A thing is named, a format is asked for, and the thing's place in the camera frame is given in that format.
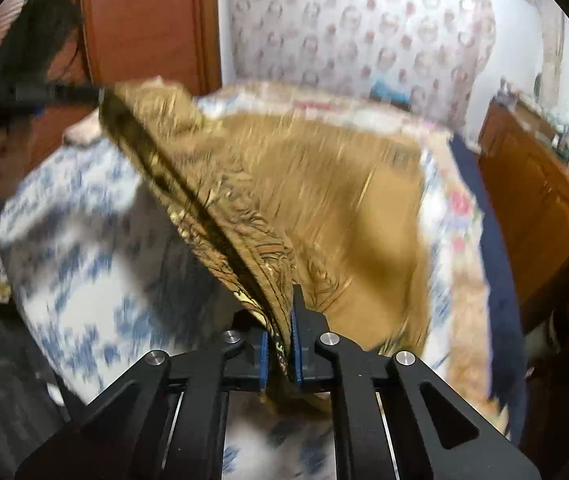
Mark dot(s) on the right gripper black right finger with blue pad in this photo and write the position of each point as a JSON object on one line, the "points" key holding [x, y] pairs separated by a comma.
{"points": [[393, 417]]}

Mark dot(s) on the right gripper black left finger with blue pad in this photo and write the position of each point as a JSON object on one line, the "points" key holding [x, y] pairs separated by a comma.
{"points": [[164, 418]]}

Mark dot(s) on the gold patterned brown cloth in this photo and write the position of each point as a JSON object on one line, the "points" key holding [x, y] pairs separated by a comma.
{"points": [[270, 203]]}

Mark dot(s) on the navy blue bed blanket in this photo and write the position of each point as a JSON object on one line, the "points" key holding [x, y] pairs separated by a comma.
{"points": [[509, 361]]}

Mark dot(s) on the floral pink cream bedspread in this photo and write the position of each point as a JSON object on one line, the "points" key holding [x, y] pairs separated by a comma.
{"points": [[458, 345]]}

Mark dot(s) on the white blue floral blanket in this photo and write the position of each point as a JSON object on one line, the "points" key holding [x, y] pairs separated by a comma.
{"points": [[98, 272]]}

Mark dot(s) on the wooden sideboard cabinet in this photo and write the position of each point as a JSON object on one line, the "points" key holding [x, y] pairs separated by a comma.
{"points": [[529, 192]]}

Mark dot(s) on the clutter on sideboard top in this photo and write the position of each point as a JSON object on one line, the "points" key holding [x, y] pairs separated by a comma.
{"points": [[559, 135]]}

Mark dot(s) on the blue item on box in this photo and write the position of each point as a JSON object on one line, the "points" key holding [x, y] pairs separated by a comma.
{"points": [[383, 93]]}

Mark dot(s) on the circle patterned lace curtain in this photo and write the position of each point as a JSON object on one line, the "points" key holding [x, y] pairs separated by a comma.
{"points": [[428, 51]]}

